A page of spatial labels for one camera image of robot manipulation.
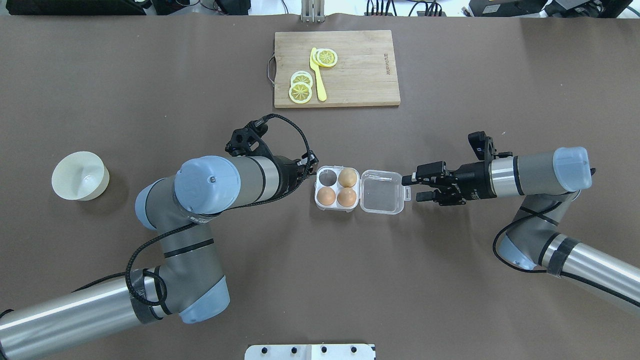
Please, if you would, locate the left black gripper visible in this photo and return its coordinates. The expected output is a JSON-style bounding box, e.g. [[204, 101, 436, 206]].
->
[[274, 152, 318, 197]]

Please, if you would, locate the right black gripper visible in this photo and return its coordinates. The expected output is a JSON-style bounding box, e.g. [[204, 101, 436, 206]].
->
[[401, 161, 496, 207]]

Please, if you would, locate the clear plastic egg box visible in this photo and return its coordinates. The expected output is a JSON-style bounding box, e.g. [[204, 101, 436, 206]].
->
[[313, 165, 412, 215]]

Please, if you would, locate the brown egg from bowl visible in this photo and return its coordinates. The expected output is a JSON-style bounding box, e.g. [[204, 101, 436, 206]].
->
[[316, 186, 336, 207]]

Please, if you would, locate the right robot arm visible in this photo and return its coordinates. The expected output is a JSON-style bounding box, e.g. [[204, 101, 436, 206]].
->
[[401, 145, 639, 314]]

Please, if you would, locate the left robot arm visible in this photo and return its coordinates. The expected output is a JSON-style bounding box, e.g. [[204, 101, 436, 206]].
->
[[1, 152, 317, 360]]

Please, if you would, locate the brown egg far cell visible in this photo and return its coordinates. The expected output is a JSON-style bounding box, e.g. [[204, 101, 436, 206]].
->
[[337, 167, 359, 188]]

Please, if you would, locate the brown egg cell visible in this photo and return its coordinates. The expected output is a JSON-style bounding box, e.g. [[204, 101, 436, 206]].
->
[[337, 167, 359, 188], [337, 187, 358, 208]]

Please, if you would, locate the brown egg near cell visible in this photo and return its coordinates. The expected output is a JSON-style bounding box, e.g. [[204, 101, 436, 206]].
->
[[337, 187, 358, 208]]

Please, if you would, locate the lemon slice front pair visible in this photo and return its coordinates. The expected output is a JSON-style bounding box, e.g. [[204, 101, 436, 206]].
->
[[288, 82, 313, 104]]

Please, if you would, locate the lemon slice pair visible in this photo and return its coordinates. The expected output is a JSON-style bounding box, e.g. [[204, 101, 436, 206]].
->
[[288, 82, 313, 104], [290, 70, 314, 87]]

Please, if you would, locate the yellow plastic knife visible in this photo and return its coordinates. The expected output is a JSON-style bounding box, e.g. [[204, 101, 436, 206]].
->
[[309, 47, 327, 102]]

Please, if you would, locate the lemon slice back pair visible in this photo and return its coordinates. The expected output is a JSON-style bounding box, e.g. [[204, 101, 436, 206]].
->
[[290, 70, 314, 87]]

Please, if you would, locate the wooden cutting board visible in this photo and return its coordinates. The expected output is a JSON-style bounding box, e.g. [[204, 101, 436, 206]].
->
[[274, 29, 401, 109]]

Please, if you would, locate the lemon slice by knife tip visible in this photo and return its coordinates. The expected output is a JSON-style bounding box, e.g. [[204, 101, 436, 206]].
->
[[313, 48, 338, 68]]

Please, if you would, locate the white round bowl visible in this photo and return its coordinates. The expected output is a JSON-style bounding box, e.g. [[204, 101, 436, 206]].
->
[[51, 151, 110, 201]]

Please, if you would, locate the aluminium frame post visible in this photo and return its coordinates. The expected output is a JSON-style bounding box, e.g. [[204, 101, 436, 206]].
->
[[300, 0, 326, 23]]

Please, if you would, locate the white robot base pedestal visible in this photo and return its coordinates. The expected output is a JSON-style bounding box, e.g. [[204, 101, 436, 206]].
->
[[244, 343, 377, 360]]

